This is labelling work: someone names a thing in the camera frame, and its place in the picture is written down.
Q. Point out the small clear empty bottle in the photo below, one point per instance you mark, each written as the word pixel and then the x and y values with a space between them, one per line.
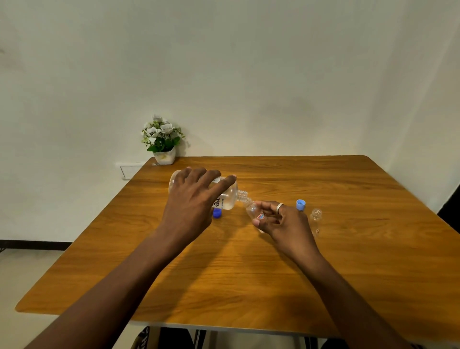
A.
pixel 316 220

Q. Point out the black printed clothing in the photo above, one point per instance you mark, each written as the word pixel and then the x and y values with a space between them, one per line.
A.
pixel 147 339

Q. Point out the light blue bottle cap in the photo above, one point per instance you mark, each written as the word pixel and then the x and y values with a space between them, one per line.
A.
pixel 300 205

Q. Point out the person's left middle finger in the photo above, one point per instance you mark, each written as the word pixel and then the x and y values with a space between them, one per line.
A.
pixel 210 178

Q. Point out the dark blue bottle cap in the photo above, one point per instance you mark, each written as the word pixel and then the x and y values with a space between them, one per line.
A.
pixel 217 213

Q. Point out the large clear plastic bottle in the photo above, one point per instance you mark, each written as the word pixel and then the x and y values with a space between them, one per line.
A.
pixel 230 196

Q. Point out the person's right thumb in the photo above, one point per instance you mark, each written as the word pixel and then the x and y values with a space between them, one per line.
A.
pixel 264 223

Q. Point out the white wall socket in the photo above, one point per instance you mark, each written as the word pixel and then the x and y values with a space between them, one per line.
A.
pixel 130 171

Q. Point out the person's left little finger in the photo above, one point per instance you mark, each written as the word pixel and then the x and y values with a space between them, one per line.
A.
pixel 181 174

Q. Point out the person's left forearm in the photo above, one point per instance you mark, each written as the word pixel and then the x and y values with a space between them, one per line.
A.
pixel 107 294

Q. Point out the person's left hand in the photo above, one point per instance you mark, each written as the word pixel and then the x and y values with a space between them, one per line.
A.
pixel 187 212

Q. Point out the person's right forearm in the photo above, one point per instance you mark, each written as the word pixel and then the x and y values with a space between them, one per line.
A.
pixel 345 302

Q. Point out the white flowers in white pot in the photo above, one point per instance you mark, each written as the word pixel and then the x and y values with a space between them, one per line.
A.
pixel 162 138

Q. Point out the small clear labelled bottle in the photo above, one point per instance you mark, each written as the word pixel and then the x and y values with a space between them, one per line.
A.
pixel 252 209

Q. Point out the person's right hand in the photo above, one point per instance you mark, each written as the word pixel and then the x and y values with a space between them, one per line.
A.
pixel 291 230

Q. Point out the grey metal table leg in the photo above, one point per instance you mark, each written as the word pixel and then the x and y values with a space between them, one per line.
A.
pixel 199 339
pixel 311 343

